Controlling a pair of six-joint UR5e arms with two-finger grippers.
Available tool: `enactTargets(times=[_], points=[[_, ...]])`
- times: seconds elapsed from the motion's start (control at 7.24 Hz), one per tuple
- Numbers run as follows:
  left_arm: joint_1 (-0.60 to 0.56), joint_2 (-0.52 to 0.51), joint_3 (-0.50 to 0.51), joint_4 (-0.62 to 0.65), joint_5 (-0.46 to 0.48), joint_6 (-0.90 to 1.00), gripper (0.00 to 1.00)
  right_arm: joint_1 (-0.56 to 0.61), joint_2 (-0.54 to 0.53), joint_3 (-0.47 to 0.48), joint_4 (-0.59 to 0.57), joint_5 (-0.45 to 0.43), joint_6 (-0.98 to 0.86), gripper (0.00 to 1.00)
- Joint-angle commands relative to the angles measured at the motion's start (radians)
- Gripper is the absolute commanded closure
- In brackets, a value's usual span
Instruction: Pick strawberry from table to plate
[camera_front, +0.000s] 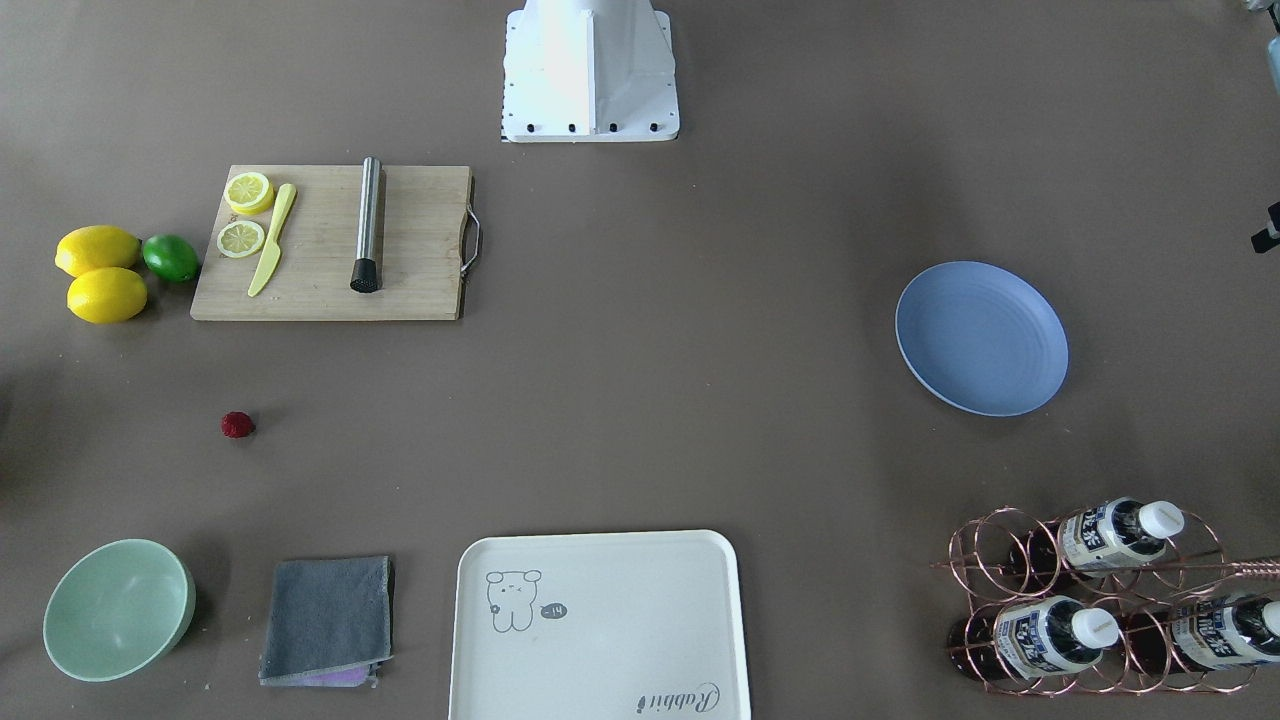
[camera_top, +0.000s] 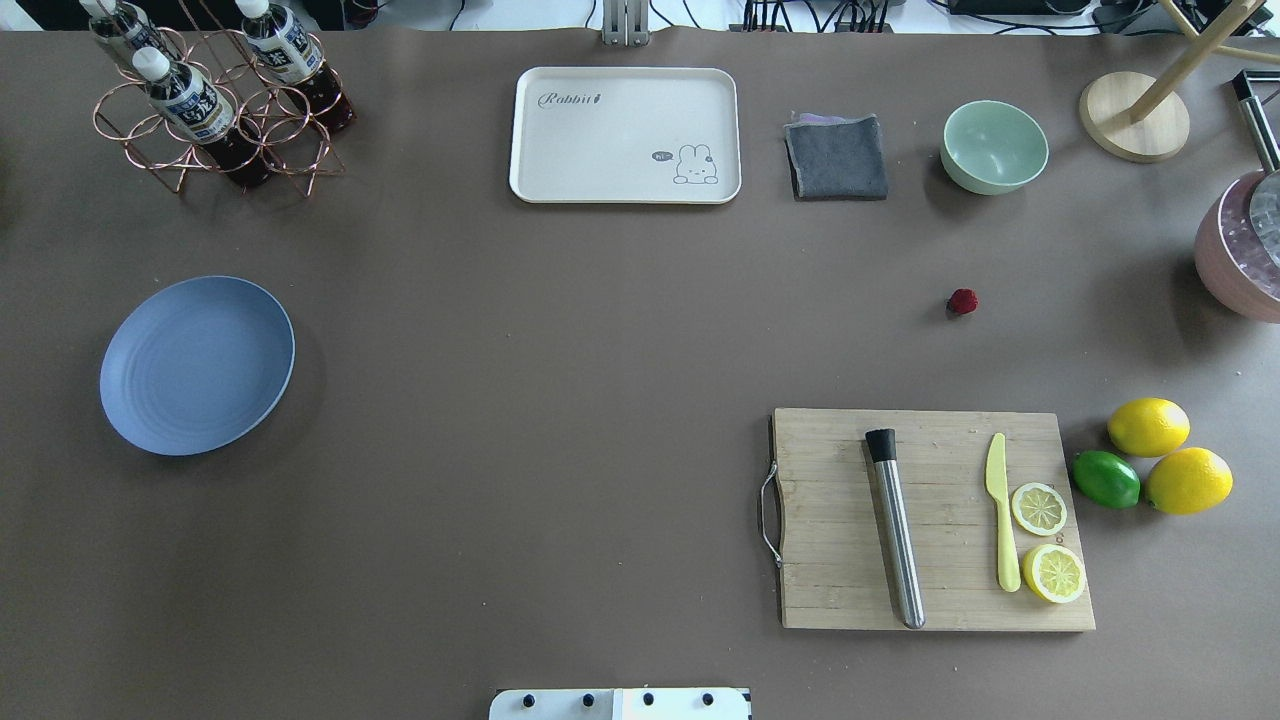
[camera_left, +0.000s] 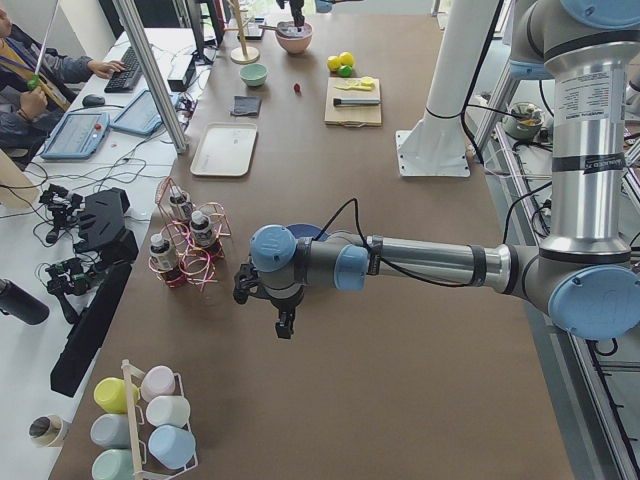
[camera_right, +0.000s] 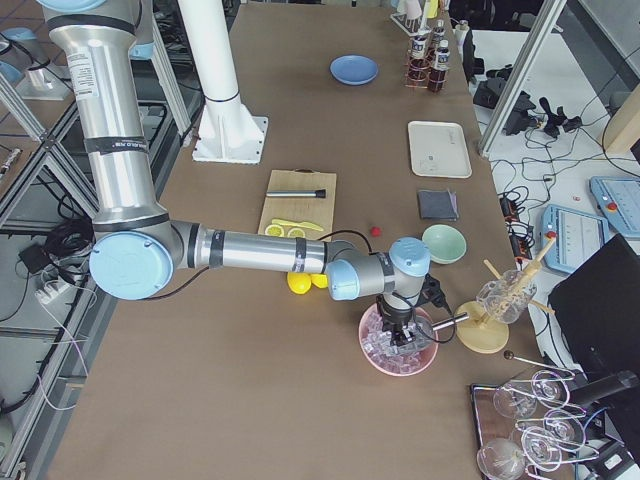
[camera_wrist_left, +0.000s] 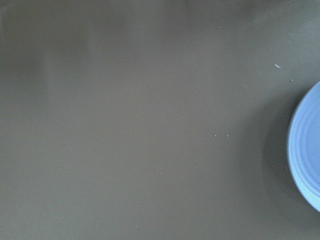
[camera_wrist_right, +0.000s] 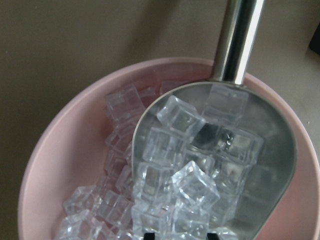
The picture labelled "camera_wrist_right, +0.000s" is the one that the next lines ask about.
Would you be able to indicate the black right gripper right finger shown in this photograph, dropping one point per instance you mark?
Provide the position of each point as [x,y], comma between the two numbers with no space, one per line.
[213,236]

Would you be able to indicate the pink bowl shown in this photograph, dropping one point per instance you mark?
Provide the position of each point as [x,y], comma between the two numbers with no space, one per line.
[71,153]

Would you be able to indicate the clear ice cube front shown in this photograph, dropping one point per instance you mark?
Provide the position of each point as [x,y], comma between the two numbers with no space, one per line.
[194,187]

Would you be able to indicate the clear ice cube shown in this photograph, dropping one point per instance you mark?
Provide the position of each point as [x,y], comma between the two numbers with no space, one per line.
[181,118]
[194,187]

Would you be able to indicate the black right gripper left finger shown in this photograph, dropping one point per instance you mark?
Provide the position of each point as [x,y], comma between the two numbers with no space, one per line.
[149,236]

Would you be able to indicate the steel ice scoop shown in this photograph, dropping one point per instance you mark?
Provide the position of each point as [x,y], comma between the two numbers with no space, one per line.
[279,151]

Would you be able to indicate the clear ice cube top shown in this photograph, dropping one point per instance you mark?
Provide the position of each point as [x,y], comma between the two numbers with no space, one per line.
[181,118]

